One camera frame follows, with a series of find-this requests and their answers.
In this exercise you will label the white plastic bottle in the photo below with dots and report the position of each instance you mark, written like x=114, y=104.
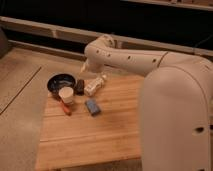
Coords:
x=91, y=88

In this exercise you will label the wooden shelf rail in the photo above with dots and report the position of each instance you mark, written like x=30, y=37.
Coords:
x=84, y=36

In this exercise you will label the white paper cup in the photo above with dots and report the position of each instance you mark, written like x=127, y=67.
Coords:
x=66, y=94

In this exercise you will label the dark ceramic bowl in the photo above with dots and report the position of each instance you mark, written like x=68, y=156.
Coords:
x=59, y=81

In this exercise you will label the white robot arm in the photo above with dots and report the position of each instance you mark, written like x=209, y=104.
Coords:
x=174, y=103

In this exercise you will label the dark brown small object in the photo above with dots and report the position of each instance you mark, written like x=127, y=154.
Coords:
x=79, y=89

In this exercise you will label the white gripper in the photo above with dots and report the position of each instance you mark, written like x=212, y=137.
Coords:
x=90, y=66

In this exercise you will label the blue sponge block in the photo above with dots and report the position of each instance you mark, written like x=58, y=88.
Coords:
x=92, y=107

